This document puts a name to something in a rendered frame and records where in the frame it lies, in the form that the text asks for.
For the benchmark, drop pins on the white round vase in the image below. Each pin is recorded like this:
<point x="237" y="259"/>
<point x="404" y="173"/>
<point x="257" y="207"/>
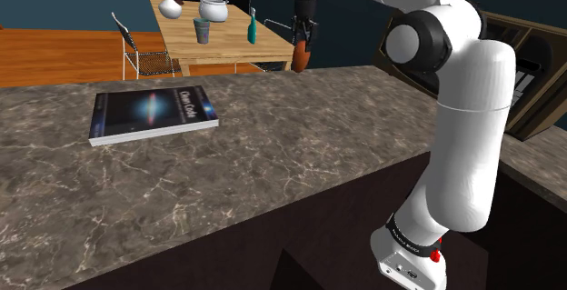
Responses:
<point x="170" y="8"/>

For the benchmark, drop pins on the light wooden dining table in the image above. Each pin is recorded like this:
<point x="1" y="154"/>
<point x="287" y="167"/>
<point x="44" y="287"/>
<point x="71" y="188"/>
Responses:
<point x="230" y="36"/>

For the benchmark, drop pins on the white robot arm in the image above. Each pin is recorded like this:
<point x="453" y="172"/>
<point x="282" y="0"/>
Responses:
<point x="469" y="116"/>

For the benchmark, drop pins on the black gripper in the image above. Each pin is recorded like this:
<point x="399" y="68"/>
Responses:
<point x="305" y="9"/>

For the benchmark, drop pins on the brown wooden cabinet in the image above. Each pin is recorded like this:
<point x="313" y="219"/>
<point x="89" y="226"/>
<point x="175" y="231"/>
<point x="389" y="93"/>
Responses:
<point x="542" y="98"/>

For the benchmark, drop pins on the grey-teal cup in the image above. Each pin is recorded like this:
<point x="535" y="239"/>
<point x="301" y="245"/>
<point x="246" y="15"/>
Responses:
<point x="202" y="31"/>

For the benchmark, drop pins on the dark robot stand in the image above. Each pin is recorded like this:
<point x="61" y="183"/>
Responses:
<point x="354" y="262"/>

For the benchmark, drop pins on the dark galaxy cover book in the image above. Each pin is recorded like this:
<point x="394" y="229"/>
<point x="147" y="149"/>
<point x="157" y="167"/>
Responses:
<point x="146" y="112"/>

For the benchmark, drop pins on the white lidded pot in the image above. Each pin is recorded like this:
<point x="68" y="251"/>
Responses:
<point x="213" y="11"/>

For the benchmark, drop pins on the teal bottle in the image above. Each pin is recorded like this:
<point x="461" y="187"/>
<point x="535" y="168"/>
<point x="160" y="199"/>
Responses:
<point x="252" y="30"/>

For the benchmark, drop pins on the orange oval object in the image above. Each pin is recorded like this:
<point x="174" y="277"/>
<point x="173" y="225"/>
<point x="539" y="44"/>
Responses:
<point x="301" y="58"/>

